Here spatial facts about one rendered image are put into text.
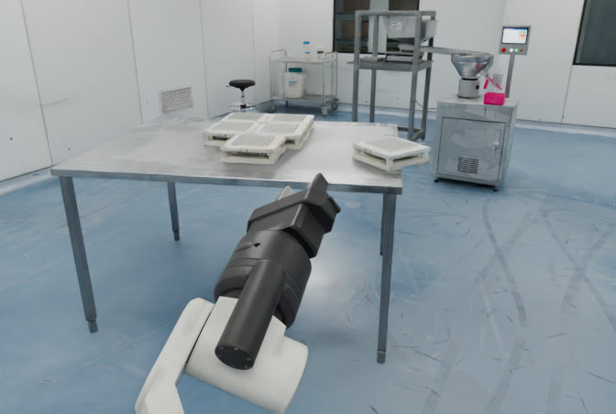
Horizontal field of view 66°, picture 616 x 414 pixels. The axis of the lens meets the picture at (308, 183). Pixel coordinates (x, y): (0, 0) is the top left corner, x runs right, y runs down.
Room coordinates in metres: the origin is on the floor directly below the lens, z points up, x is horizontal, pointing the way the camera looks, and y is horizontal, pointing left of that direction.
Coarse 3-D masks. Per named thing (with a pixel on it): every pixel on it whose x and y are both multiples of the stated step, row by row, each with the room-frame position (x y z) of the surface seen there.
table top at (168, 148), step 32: (160, 128) 2.69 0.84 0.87; (192, 128) 2.69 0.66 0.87; (320, 128) 2.69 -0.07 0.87; (352, 128) 2.69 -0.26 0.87; (384, 128) 2.69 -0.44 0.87; (96, 160) 2.07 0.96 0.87; (128, 160) 2.07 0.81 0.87; (160, 160) 2.07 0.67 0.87; (192, 160) 2.07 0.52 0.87; (288, 160) 2.07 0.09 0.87; (320, 160) 2.07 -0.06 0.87; (352, 160) 2.07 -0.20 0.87; (384, 192) 1.74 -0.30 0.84
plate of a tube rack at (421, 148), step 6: (378, 138) 2.19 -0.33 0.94; (354, 144) 2.10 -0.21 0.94; (360, 144) 2.09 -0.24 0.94; (366, 144) 2.09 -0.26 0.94; (420, 144) 2.09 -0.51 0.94; (372, 150) 1.99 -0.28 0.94; (378, 150) 1.98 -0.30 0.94; (384, 150) 1.98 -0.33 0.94; (402, 150) 1.98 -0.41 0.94; (408, 150) 1.98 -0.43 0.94; (414, 150) 1.99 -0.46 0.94; (420, 150) 2.00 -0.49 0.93; (426, 150) 2.03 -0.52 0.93; (384, 156) 1.93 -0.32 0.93; (390, 156) 1.91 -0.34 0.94; (396, 156) 1.93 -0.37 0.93; (402, 156) 1.95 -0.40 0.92
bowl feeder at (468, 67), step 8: (456, 56) 4.29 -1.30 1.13; (464, 56) 4.24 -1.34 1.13; (472, 56) 4.51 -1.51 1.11; (480, 56) 4.50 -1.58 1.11; (488, 56) 4.22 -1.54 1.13; (456, 64) 4.30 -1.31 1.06; (464, 64) 4.24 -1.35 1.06; (472, 64) 4.21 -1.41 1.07; (480, 64) 4.20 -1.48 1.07; (464, 72) 4.29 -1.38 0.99; (472, 72) 4.26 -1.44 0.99; (464, 80) 4.33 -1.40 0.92; (472, 80) 4.30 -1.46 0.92; (488, 80) 4.19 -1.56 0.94; (496, 80) 4.19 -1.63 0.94; (464, 88) 4.30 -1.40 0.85; (472, 88) 4.28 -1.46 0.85; (464, 96) 4.30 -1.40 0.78; (472, 96) 4.28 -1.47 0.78
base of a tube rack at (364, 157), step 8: (360, 152) 2.11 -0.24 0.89; (360, 160) 2.06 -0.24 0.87; (368, 160) 2.01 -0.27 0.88; (376, 160) 1.99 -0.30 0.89; (384, 160) 1.99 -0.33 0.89; (400, 160) 1.99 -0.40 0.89; (408, 160) 1.99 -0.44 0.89; (416, 160) 2.00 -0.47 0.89; (424, 160) 2.02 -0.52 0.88; (384, 168) 1.93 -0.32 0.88; (392, 168) 1.92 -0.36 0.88; (400, 168) 1.94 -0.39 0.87
